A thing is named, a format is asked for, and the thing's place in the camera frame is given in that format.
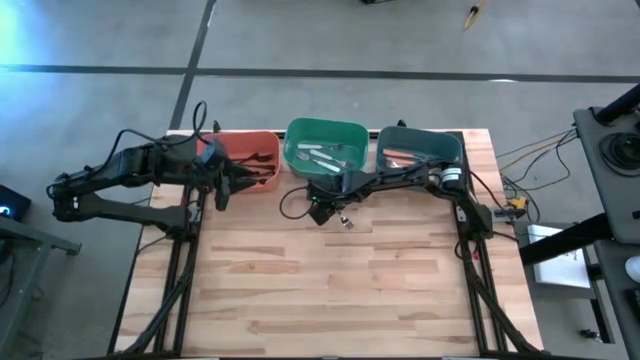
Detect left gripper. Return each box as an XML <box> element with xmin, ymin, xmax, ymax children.
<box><xmin>182</xmin><ymin>152</ymin><xmax>269</xmax><ymax>212</ymax></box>

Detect orange plastic bin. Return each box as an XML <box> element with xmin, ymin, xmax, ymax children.
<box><xmin>196</xmin><ymin>130</ymin><xmax>282</xmax><ymax>195</ymax></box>

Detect green plastic bin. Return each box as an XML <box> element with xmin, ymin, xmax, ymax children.
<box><xmin>282</xmin><ymin>117</ymin><xmax>370</xmax><ymax>180</ymax></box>

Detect blue-grey plastic bin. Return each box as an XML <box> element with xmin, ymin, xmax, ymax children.
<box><xmin>375</xmin><ymin>125</ymin><xmax>465</xmax><ymax>176</ymax></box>

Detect grey metal stand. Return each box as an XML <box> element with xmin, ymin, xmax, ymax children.
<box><xmin>0</xmin><ymin>214</ymin><xmax>83</xmax><ymax>360</ymax></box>

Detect black box with blue light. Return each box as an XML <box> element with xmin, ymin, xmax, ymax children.
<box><xmin>0</xmin><ymin>184</ymin><xmax>32</xmax><ymax>222</ymax></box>

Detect yellow black floor tool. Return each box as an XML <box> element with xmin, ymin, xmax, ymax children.
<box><xmin>463</xmin><ymin>2</ymin><xmax>487</xmax><ymax>31</ymax></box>

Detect black stand bar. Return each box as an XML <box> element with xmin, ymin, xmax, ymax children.
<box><xmin>518</xmin><ymin>212</ymin><xmax>615</xmax><ymax>267</ymax></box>

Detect white flat box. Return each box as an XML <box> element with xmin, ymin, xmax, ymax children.
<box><xmin>527</xmin><ymin>223</ymin><xmax>592</xmax><ymax>290</ymax></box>

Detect grey cart top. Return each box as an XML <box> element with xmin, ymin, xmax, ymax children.
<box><xmin>572</xmin><ymin>106</ymin><xmax>640</xmax><ymax>246</ymax></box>

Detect black pole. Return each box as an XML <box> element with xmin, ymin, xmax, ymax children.
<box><xmin>593</xmin><ymin>82</ymin><xmax>640</xmax><ymax>127</ymax></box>

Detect grey cart shelf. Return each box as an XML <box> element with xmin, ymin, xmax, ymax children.
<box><xmin>592</xmin><ymin>238</ymin><xmax>640</xmax><ymax>360</ymax></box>

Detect white round object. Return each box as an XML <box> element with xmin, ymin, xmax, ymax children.
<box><xmin>624</xmin><ymin>254</ymin><xmax>640</xmax><ymax>284</ymax></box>

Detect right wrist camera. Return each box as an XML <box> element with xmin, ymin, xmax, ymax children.
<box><xmin>308</xmin><ymin>203</ymin><xmax>337</xmax><ymax>227</ymax></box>

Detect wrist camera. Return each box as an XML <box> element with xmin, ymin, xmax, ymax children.
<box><xmin>197</xmin><ymin>139</ymin><xmax>226</xmax><ymax>169</ymax></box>
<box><xmin>308</xmin><ymin>203</ymin><xmax>337</xmax><ymax>227</ymax></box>

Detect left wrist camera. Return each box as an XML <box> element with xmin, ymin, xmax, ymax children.
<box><xmin>197</xmin><ymin>139</ymin><xmax>226</xmax><ymax>169</ymax></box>

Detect black camera cable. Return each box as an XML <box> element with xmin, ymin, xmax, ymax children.
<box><xmin>106</xmin><ymin>99</ymin><xmax>209</xmax><ymax>169</ymax></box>
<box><xmin>278</xmin><ymin>184</ymin><xmax>315</xmax><ymax>222</ymax></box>

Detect black metal table frame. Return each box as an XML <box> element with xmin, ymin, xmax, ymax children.
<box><xmin>107</xmin><ymin>130</ymin><xmax>544</xmax><ymax>359</ymax></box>

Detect black cable bundle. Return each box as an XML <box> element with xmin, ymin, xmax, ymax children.
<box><xmin>463</xmin><ymin>264</ymin><xmax>539</xmax><ymax>356</ymax></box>
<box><xmin>122</xmin><ymin>259</ymin><xmax>196</xmax><ymax>356</ymax></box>

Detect thin coloured wires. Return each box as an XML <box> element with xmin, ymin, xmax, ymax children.
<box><xmin>494</xmin><ymin>127</ymin><xmax>580</xmax><ymax>194</ymax></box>

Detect black coiled cable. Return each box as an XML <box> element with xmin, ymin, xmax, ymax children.
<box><xmin>598</xmin><ymin>130</ymin><xmax>640</xmax><ymax>177</ymax></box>

